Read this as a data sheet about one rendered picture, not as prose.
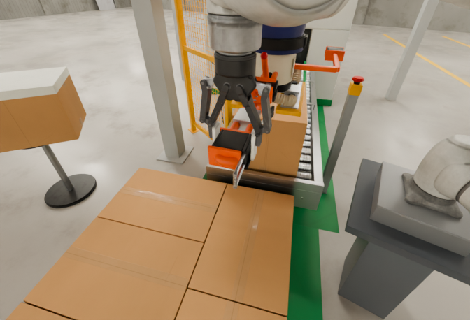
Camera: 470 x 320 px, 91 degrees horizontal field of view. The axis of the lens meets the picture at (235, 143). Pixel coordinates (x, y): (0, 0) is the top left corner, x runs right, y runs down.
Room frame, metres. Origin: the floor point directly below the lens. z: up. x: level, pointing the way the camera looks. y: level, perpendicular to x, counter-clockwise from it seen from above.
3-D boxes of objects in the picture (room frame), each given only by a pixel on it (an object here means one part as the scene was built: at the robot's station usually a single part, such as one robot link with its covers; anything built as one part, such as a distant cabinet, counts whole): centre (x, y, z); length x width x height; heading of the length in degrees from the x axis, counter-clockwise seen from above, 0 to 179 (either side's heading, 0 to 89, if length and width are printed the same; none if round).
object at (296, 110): (0.97, -0.26, 1.14); 0.34 x 0.10 x 0.05; 163
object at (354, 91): (1.44, -0.79, 0.50); 0.07 x 0.07 x 1.00; 76
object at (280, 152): (1.35, -0.25, 0.75); 0.60 x 0.40 x 0.40; 167
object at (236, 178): (0.46, -0.06, 1.24); 0.31 x 0.03 x 0.05; 163
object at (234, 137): (0.42, 0.01, 1.24); 0.08 x 0.07 x 0.05; 163
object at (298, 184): (1.00, -0.16, 0.58); 0.70 x 0.03 x 0.06; 76
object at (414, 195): (0.66, -0.80, 0.86); 0.22 x 0.18 x 0.06; 153
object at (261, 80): (0.75, -0.09, 1.24); 0.10 x 0.08 x 0.06; 73
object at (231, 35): (0.42, 0.00, 1.48); 0.09 x 0.09 x 0.06
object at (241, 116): (0.55, -0.03, 1.23); 0.07 x 0.07 x 0.04; 73
